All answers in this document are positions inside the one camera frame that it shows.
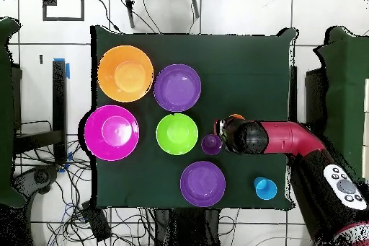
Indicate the purple bowl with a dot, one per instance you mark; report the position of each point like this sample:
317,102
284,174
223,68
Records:
177,88
202,184

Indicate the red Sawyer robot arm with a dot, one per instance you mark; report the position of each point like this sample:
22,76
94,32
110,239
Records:
288,139

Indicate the purple cup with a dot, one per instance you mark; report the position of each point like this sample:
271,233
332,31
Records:
210,144

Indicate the orange cup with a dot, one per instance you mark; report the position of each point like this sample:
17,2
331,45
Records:
237,116

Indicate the green bowl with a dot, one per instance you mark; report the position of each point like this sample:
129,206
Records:
177,134

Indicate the dark green table cloth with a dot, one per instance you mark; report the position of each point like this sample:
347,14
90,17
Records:
245,84

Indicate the blue cup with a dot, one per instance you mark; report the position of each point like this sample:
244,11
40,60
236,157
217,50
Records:
265,189

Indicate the pink bowl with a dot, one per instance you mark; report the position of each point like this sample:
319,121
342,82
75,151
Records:
111,133

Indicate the orange bowl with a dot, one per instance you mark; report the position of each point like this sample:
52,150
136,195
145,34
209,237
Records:
125,73

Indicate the green cloth covered table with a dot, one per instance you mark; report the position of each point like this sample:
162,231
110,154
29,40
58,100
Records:
346,84
5,113

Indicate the black power adapter box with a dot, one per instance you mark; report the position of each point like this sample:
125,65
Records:
96,221

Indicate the blue tape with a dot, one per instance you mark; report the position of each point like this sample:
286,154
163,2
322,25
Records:
68,70

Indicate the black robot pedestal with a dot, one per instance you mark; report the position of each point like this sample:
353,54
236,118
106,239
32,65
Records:
187,228

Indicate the black table frame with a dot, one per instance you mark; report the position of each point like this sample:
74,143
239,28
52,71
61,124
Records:
59,107

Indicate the black square floor frame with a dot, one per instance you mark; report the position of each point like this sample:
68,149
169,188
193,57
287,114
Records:
82,3

